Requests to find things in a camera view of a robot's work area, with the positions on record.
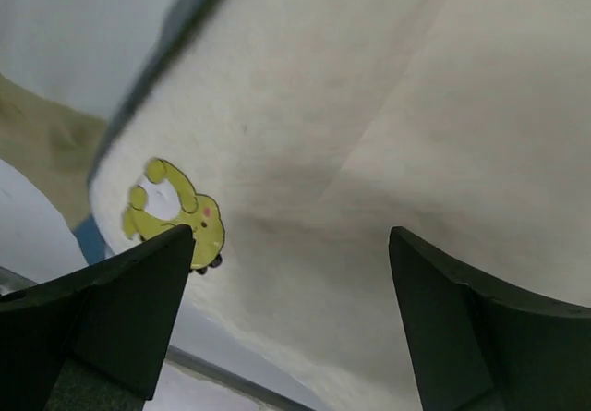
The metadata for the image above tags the blue beige patchwork pillowcase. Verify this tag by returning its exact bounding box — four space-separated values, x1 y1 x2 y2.
0 0 246 264

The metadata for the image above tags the cream quilted pillow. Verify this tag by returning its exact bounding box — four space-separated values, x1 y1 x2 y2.
90 0 590 410

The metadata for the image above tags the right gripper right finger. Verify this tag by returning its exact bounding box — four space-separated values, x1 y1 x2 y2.
389 226 590 410

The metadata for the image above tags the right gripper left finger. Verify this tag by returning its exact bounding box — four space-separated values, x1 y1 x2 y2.
1 225 195 410

